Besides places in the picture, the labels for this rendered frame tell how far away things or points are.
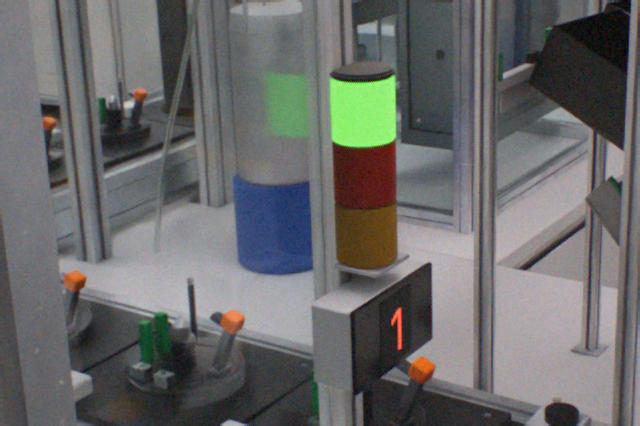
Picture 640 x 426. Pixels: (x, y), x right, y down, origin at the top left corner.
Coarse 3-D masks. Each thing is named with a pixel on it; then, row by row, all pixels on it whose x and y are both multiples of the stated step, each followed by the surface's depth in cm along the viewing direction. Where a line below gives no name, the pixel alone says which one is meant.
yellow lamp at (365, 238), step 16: (336, 208) 96; (352, 208) 95; (384, 208) 95; (336, 224) 97; (352, 224) 95; (368, 224) 95; (384, 224) 95; (336, 240) 97; (352, 240) 96; (368, 240) 95; (384, 240) 96; (336, 256) 98; (352, 256) 96; (368, 256) 96; (384, 256) 96
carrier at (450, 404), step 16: (384, 384) 140; (400, 384) 140; (368, 400) 128; (384, 400) 132; (400, 400) 132; (432, 400) 136; (448, 400) 136; (464, 400) 136; (368, 416) 128; (384, 416) 129; (416, 416) 129; (432, 416) 133; (448, 416) 133; (464, 416) 132; (480, 416) 132; (496, 416) 132
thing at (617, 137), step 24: (576, 24) 133; (600, 24) 137; (624, 24) 138; (552, 48) 131; (576, 48) 129; (600, 48) 141; (624, 48) 139; (552, 72) 131; (576, 72) 129; (600, 72) 127; (624, 72) 125; (552, 96) 132; (576, 96) 130; (600, 96) 128; (624, 96) 126; (600, 120) 129; (624, 120) 127; (624, 144) 128
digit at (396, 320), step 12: (408, 288) 100; (384, 300) 96; (396, 300) 98; (408, 300) 100; (384, 312) 97; (396, 312) 98; (408, 312) 100; (384, 324) 97; (396, 324) 99; (408, 324) 101; (384, 336) 97; (396, 336) 99; (408, 336) 101; (384, 348) 98; (396, 348) 99; (408, 348) 101; (384, 360) 98
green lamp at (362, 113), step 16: (336, 80) 92; (384, 80) 92; (336, 96) 93; (352, 96) 92; (368, 96) 92; (384, 96) 92; (336, 112) 93; (352, 112) 92; (368, 112) 92; (384, 112) 92; (336, 128) 94; (352, 128) 93; (368, 128) 92; (384, 128) 93; (352, 144) 93; (368, 144) 93
